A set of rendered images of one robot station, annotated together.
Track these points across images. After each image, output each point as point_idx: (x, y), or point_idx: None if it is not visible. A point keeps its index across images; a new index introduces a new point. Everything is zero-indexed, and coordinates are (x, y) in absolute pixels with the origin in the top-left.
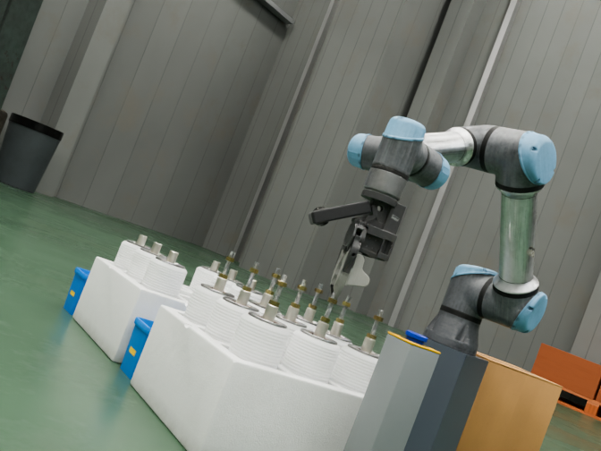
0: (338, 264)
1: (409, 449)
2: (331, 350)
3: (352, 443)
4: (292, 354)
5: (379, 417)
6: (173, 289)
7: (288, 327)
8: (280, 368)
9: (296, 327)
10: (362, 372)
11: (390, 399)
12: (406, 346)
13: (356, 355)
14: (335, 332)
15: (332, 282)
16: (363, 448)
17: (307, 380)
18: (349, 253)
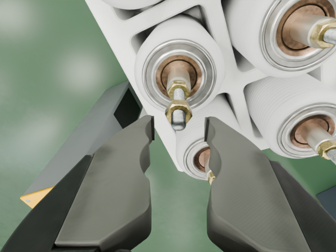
0: (219, 172)
1: (335, 190)
2: (141, 94)
3: (110, 102)
4: (156, 29)
5: (78, 127)
6: None
7: (248, 21)
8: (142, 12)
9: (251, 41)
10: (176, 140)
11: (64, 142)
12: (31, 188)
13: (182, 139)
14: (306, 134)
15: (211, 126)
16: (95, 109)
17: (115, 53)
18: (25, 224)
